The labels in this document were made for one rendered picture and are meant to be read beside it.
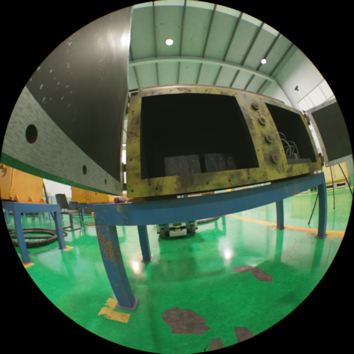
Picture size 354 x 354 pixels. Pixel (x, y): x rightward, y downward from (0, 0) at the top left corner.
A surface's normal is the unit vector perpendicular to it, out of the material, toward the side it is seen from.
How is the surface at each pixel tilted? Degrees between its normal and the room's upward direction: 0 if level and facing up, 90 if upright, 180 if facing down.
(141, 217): 90
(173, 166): 90
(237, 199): 90
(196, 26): 180
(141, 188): 90
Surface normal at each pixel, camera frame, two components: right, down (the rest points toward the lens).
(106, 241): 0.03, -0.17
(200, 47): 0.11, 0.98
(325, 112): -0.88, 0.01
